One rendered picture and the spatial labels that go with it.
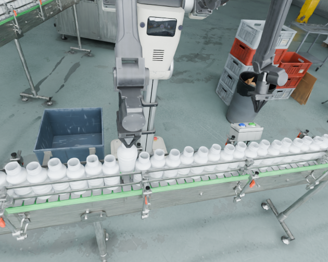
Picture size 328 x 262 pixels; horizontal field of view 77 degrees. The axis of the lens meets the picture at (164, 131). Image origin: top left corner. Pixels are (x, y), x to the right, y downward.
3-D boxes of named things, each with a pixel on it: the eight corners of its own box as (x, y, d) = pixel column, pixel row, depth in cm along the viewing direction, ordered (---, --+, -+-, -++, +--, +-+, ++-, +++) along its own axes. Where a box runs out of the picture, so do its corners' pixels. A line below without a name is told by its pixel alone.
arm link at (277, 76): (266, 51, 92) (251, 61, 91) (289, 53, 82) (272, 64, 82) (270, 75, 99) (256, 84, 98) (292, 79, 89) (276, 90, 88)
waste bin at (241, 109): (230, 131, 273) (252, 90, 229) (217, 110, 303) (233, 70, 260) (260, 129, 285) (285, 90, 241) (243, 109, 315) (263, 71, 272)
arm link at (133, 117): (147, 64, 52) (112, 64, 50) (157, 90, 44) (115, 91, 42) (144, 102, 60) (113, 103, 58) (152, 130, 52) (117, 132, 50)
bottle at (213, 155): (202, 163, 97) (213, 139, 85) (213, 170, 95) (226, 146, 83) (196, 171, 93) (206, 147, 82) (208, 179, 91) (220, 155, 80)
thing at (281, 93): (260, 101, 341) (267, 89, 326) (247, 87, 368) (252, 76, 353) (288, 99, 359) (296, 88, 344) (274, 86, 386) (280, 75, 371)
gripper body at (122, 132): (118, 138, 58) (118, 118, 53) (116, 115, 65) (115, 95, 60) (141, 136, 60) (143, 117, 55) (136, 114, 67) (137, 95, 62)
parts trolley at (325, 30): (284, 71, 442) (313, 22, 375) (269, 60, 479) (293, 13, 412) (321, 72, 470) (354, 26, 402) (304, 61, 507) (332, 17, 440)
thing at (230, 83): (232, 94, 299) (238, 80, 284) (218, 79, 326) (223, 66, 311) (264, 91, 320) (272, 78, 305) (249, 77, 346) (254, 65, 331)
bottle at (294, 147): (281, 157, 107) (300, 135, 96) (288, 166, 103) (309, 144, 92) (272, 158, 105) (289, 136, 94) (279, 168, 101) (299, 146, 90)
